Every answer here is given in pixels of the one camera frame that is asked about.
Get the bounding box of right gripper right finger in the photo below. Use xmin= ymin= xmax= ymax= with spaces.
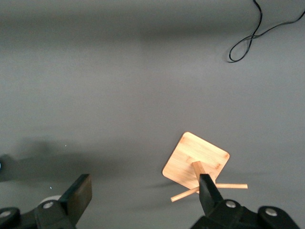
xmin=190 ymin=174 xmax=260 ymax=229

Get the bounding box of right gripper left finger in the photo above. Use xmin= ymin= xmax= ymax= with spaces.
xmin=34 ymin=173 xmax=93 ymax=229

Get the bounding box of wooden cup rack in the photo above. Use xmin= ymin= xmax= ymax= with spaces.
xmin=162 ymin=132 xmax=248 ymax=203

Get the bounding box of dark grey table mat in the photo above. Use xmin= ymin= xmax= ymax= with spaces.
xmin=0 ymin=0 xmax=305 ymax=229

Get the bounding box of thin black loose cable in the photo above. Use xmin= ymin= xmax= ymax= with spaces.
xmin=227 ymin=0 xmax=305 ymax=64

